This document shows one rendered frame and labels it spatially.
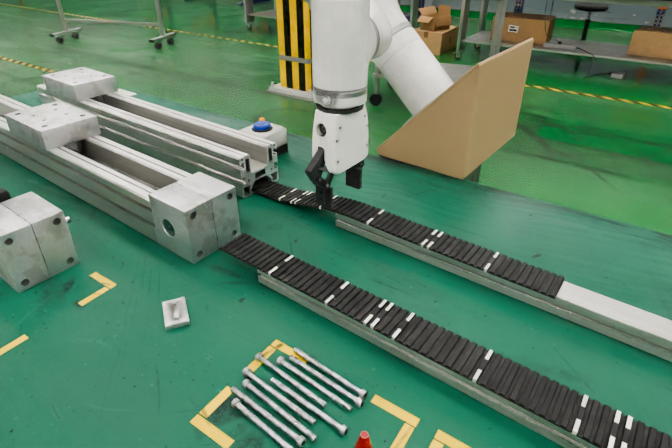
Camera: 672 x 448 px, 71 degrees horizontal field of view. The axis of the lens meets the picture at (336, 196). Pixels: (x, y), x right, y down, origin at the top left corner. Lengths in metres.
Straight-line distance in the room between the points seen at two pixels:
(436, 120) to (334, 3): 0.41
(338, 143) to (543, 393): 0.42
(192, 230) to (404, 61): 0.63
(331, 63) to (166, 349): 0.44
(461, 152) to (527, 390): 0.55
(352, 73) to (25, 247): 0.52
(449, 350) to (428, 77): 0.69
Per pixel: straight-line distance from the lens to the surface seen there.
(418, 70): 1.11
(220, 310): 0.68
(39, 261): 0.81
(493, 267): 0.71
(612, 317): 0.70
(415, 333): 0.59
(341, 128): 0.72
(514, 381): 0.57
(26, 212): 0.82
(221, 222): 0.77
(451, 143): 0.99
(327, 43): 0.69
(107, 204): 0.93
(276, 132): 1.07
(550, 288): 0.70
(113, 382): 0.63
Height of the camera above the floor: 1.23
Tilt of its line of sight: 29 degrees down
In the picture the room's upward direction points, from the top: straight up
